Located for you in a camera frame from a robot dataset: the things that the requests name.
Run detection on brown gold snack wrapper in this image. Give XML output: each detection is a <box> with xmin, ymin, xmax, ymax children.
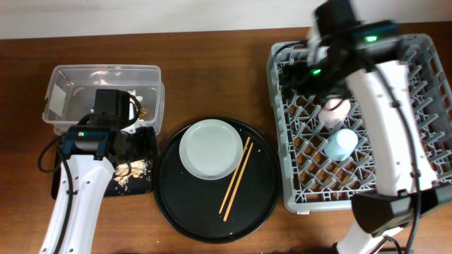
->
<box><xmin>139</xmin><ymin>108</ymin><xmax>150</xmax><ymax>121</ymax></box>

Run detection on wooden chopstick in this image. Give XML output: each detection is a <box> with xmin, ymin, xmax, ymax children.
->
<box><xmin>219</xmin><ymin>137</ymin><xmax>252</xmax><ymax>214</ymax></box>
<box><xmin>223</xmin><ymin>143</ymin><xmax>254</xmax><ymax>222</ymax></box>

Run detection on round black tray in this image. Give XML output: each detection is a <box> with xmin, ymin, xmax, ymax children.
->
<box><xmin>153</xmin><ymin>118</ymin><xmax>282</xmax><ymax>243</ymax></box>

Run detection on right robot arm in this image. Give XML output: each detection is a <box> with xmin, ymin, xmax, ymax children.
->
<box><xmin>280</xmin><ymin>0</ymin><xmax>451</xmax><ymax>253</ymax></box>

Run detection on food scraps pile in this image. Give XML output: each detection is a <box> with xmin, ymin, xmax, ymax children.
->
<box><xmin>113</xmin><ymin>159</ymin><xmax>148</xmax><ymax>187</ymax></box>

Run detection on blue cup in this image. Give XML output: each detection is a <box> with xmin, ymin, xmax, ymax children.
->
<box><xmin>323</xmin><ymin>128</ymin><xmax>358</xmax><ymax>161</ymax></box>

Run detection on clear plastic bin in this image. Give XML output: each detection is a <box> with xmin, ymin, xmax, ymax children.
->
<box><xmin>42</xmin><ymin>64</ymin><xmax>165</xmax><ymax>135</ymax></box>

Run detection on pink cup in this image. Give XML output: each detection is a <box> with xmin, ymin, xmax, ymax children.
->
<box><xmin>318</xmin><ymin>99</ymin><xmax>351</xmax><ymax>128</ymax></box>

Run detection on grey dishwasher rack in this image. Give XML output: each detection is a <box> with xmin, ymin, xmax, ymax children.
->
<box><xmin>266</xmin><ymin>34</ymin><xmax>451</xmax><ymax>214</ymax></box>

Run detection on grey plate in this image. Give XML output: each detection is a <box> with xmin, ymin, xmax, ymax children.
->
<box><xmin>179</xmin><ymin>119</ymin><xmax>244</xmax><ymax>181</ymax></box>

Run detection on black rectangular tray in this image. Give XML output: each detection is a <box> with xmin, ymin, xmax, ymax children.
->
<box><xmin>73</xmin><ymin>127</ymin><xmax>159</xmax><ymax>197</ymax></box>

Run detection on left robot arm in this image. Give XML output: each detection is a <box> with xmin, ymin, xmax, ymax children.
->
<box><xmin>40</xmin><ymin>89</ymin><xmax>159</xmax><ymax>253</ymax></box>

